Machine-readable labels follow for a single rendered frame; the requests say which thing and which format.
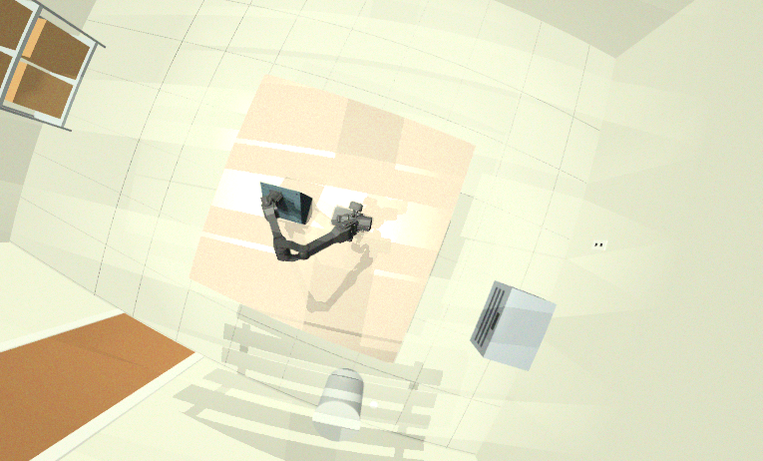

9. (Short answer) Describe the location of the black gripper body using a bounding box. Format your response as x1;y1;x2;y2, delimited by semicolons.
348;201;363;242

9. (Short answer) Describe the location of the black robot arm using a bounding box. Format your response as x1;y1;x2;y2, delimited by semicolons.
260;190;372;261

